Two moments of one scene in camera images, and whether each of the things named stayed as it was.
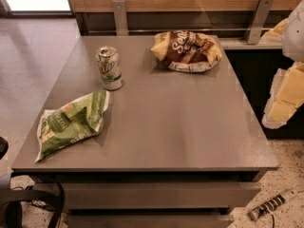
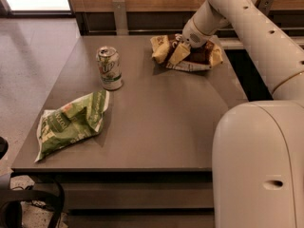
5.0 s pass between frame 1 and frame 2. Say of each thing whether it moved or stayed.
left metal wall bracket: stayed
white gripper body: moved
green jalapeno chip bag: stayed
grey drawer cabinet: stayed
